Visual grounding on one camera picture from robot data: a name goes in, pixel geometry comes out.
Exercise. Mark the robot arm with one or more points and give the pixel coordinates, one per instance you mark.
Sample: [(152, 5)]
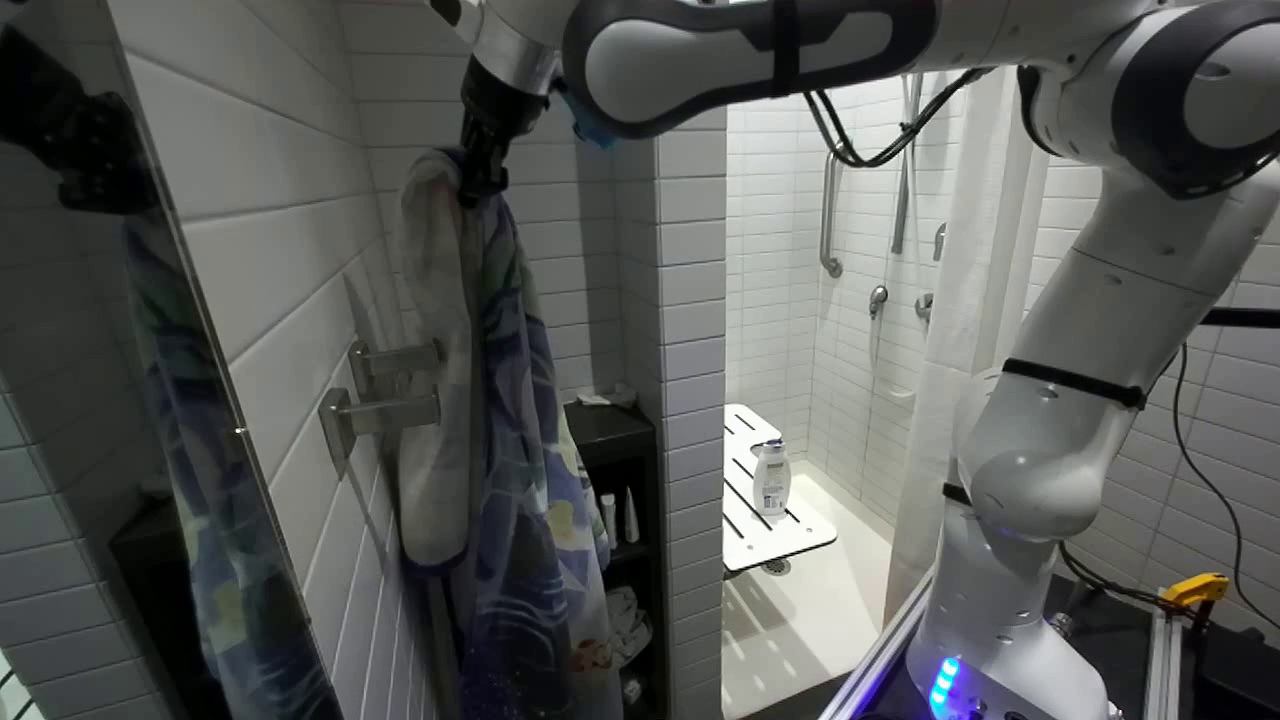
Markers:
[(1100, 300)]

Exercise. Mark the shower valve knob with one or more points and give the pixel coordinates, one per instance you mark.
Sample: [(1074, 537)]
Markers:
[(925, 305), (877, 298)]

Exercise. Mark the metal grab bar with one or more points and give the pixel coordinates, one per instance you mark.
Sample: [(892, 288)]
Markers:
[(827, 220)]

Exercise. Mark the white pump bottle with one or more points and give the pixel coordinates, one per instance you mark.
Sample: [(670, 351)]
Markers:
[(771, 482)]

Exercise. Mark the black shelf unit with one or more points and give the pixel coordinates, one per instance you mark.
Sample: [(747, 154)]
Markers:
[(625, 445)]

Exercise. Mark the crumpled white cloth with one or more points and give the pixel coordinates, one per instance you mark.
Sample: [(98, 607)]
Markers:
[(628, 620)]

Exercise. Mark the white shower curtain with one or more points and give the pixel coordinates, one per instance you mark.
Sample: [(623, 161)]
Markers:
[(975, 250)]

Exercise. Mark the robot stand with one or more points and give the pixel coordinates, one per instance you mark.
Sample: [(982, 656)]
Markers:
[(1120, 640)]

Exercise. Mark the wall mirror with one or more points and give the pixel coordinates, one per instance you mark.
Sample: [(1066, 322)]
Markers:
[(90, 420)]

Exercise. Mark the white shower seat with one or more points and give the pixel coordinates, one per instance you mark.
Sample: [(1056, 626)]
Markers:
[(780, 530)]

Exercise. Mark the small white bottle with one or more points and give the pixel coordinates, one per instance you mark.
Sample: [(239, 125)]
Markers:
[(632, 520)]

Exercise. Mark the yellow clamp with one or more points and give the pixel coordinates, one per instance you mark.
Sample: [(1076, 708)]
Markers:
[(1195, 588)]

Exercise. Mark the white tube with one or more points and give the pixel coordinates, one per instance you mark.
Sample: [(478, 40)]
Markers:
[(609, 520)]

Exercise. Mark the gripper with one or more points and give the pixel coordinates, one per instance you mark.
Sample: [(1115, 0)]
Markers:
[(500, 105)]

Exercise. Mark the metal towel bar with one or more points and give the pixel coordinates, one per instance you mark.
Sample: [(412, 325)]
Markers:
[(385, 414), (400, 358)]

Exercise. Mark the black bar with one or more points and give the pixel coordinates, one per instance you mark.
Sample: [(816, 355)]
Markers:
[(1245, 318)]

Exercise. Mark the folded white cloth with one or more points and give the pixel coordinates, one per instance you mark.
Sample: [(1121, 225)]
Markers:
[(606, 397)]

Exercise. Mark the shower head rail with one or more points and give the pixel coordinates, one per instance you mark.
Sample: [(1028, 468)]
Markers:
[(903, 190)]

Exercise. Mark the floor drain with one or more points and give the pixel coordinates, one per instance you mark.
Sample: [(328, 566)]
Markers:
[(775, 567)]

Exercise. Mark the blue patterned towel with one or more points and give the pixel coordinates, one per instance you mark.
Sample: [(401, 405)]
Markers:
[(520, 450)]

